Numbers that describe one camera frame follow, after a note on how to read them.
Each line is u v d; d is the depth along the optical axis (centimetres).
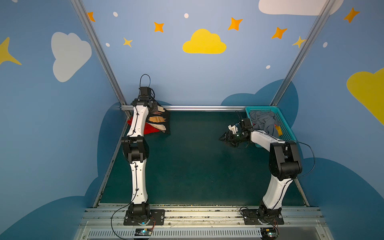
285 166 52
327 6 69
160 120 104
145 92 80
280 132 105
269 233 71
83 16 71
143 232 71
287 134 101
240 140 85
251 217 74
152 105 91
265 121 106
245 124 82
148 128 104
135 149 62
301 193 88
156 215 76
